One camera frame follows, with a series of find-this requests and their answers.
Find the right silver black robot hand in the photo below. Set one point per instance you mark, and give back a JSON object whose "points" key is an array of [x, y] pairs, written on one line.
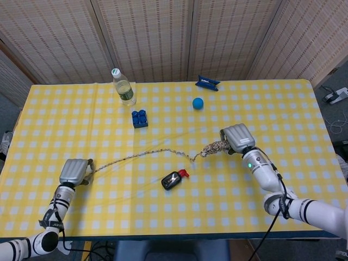
{"points": [[239, 136]]}

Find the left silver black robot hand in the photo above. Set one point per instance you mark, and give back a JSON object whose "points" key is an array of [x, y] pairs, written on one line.
{"points": [[72, 171]]}

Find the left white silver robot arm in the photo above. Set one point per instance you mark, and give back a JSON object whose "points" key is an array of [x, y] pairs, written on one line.
{"points": [[51, 217]]}

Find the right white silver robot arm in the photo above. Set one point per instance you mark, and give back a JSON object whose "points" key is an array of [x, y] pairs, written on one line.
{"points": [[299, 209]]}

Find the blue ball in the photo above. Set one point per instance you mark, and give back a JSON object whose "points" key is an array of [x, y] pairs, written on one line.
{"points": [[198, 104]]}

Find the blue snack packet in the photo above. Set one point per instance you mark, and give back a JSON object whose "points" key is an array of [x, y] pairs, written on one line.
{"points": [[207, 83]]}

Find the grey sneaker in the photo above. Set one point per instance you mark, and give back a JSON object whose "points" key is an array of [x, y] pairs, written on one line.
{"points": [[6, 142]]}

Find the black bottle with red cap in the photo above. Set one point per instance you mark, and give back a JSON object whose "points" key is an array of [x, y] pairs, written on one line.
{"points": [[170, 181]]}

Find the blue toy building block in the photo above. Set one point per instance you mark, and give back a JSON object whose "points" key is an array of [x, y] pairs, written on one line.
{"points": [[140, 119]]}

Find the clear plastic water bottle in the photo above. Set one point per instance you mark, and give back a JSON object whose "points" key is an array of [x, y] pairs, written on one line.
{"points": [[125, 91]]}

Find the yellow white checkered tablecloth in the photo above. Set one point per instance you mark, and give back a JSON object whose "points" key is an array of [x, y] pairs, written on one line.
{"points": [[163, 212]]}

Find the black box on floor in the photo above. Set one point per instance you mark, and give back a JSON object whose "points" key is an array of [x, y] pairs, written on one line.
{"points": [[342, 148]]}

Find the white power strip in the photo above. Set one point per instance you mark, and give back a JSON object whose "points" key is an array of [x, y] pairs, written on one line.
{"points": [[335, 96]]}

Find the blue chair seat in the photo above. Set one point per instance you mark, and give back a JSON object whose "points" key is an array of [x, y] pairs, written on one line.
{"points": [[174, 251]]}

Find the woven bamboo folding screen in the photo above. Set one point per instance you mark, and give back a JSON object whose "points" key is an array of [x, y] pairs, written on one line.
{"points": [[152, 38]]}

